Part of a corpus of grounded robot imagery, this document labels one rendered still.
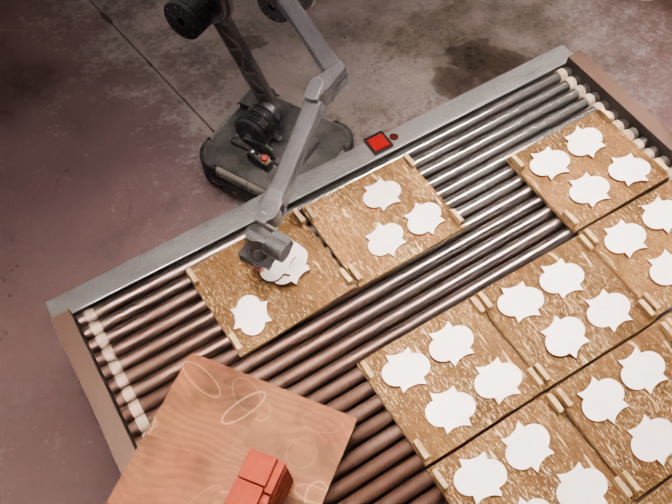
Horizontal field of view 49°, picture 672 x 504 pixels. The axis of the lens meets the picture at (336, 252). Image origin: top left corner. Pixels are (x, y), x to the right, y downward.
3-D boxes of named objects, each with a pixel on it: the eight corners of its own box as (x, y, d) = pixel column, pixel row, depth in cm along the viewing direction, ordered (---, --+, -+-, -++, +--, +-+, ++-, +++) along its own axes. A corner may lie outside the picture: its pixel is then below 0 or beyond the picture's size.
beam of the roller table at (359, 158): (51, 310, 233) (44, 301, 228) (559, 55, 286) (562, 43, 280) (60, 331, 229) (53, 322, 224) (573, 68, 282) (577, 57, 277)
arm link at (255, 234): (252, 218, 198) (239, 232, 196) (273, 229, 196) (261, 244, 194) (254, 232, 204) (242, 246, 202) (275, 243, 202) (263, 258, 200)
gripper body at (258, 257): (250, 240, 210) (247, 226, 204) (280, 254, 208) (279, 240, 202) (238, 257, 207) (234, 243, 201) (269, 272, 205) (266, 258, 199)
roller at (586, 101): (96, 357, 222) (91, 350, 218) (589, 97, 272) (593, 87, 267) (102, 370, 220) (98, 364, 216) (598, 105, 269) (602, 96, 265)
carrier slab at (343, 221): (301, 210, 243) (301, 208, 241) (404, 157, 253) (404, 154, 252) (359, 289, 227) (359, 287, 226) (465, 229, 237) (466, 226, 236)
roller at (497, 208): (122, 411, 213) (117, 406, 209) (627, 132, 262) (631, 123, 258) (129, 425, 211) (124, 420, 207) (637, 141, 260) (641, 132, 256)
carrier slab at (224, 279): (185, 273, 231) (184, 271, 230) (295, 212, 242) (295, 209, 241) (241, 358, 216) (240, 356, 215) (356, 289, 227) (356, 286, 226)
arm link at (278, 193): (316, 93, 215) (309, 74, 205) (334, 98, 213) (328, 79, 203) (262, 226, 206) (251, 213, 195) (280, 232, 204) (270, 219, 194)
